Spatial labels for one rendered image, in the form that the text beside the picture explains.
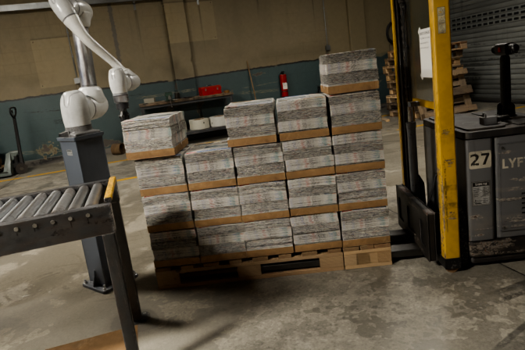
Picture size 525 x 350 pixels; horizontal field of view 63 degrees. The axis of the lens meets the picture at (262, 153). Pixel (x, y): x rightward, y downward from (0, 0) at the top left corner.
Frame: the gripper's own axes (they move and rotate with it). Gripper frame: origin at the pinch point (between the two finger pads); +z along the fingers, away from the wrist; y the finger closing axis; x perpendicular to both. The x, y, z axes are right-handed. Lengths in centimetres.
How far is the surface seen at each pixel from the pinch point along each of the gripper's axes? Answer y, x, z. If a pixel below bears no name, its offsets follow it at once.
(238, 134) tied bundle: -18, -70, 6
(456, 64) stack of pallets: 585, -446, 7
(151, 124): -21.9, -22.0, -6.8
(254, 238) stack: -19, -71, 69
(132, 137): -21.1, -9.7, -0.5
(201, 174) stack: -18, -46, 26
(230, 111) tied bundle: -18, -68, -8
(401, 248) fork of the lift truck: -14, -159, 88
